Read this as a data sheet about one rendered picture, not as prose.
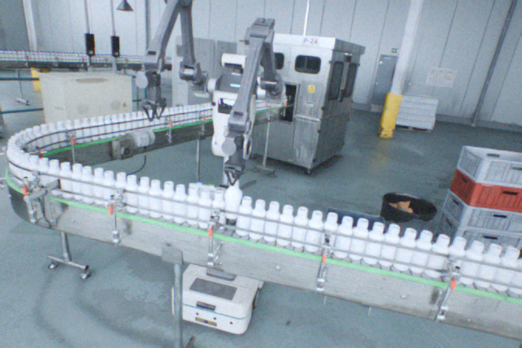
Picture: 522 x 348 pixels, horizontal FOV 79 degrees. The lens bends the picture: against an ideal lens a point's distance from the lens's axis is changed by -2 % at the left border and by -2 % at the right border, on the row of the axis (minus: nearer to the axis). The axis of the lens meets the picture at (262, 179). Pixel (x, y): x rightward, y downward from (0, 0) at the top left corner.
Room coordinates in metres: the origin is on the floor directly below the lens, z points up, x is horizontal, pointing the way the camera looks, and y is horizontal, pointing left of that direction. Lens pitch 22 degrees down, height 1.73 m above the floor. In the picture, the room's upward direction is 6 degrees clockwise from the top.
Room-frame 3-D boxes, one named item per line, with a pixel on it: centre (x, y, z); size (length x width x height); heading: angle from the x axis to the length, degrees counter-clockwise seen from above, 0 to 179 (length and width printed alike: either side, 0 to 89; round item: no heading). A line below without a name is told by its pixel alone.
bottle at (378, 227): (1.08, -0.46, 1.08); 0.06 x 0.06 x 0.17
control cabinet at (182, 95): (7.37, 1.78, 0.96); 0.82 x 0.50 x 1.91; 151
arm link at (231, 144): (1.17, 0.12, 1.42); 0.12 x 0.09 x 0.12; 168
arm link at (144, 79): (1.39, 0.52, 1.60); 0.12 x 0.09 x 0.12; 169
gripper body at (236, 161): (1.21, 0.11, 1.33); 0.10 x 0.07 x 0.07; 169
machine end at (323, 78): (5.65, -0.58, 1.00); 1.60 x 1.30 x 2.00; 151
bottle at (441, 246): (1.04, -0.69, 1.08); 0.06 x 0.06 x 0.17
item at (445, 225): (2.74, -2.13, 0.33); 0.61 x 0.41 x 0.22; 85
